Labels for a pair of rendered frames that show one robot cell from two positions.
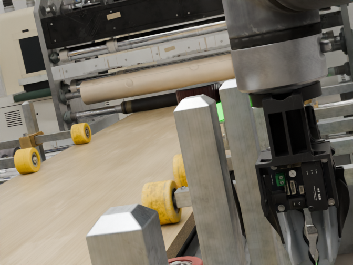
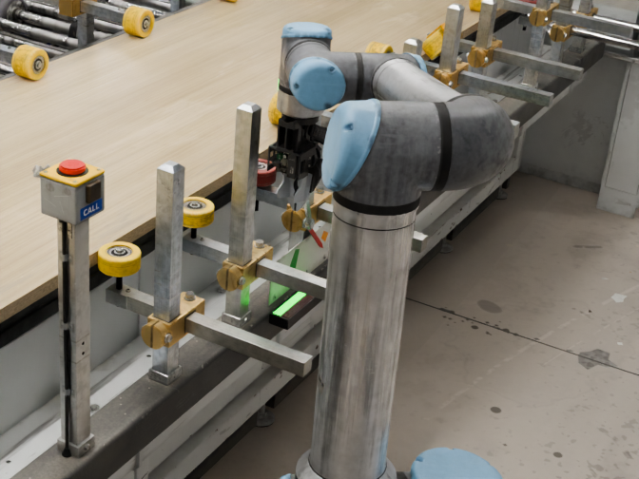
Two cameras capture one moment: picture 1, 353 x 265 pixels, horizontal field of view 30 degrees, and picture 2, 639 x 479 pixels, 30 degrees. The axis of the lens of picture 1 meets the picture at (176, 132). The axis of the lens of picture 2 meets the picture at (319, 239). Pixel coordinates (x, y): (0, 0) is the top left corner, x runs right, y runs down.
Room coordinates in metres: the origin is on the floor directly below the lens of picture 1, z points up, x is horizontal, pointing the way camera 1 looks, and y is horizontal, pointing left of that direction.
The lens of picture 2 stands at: (-1.39, -0.59, 1.99)
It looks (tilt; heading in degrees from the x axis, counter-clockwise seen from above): 28 degrees down; 12
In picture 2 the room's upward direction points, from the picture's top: 5 degrees clockwise
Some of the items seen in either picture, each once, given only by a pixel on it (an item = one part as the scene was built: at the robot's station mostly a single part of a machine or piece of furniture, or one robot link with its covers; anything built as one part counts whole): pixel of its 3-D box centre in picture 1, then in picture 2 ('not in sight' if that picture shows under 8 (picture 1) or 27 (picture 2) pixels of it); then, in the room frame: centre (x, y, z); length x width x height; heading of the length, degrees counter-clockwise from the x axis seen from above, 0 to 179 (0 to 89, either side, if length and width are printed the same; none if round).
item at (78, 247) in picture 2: not in sight; (73, 336); (0.12, 0.11, 0.93); 0.05 x 0.05 x 0.45; 75
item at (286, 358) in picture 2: not in sight; (205, 328); (0.40, -0.03, 0.81); 0.44 x 0.03 x 0.04; 75
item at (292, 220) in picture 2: not in sight; (305, 210); (0.88, -0.09, 0.85); 0.14 x 0.06 x 0.05; 165
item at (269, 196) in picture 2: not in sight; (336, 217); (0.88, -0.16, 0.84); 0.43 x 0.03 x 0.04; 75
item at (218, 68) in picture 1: (196, 72); not in sight; (3.28, -0.16, 1.05); 1.43 x 0.12 x 0.12; 75
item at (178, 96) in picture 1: (199, 94); not in sight; (0.87, -0.04, 1.15); 0.06 x 0.06 x 0.02
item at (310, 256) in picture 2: not in sight; (300, 260); (0.83, -0.10, 0.75); 0.26 x 0.01 x 0.10; 165
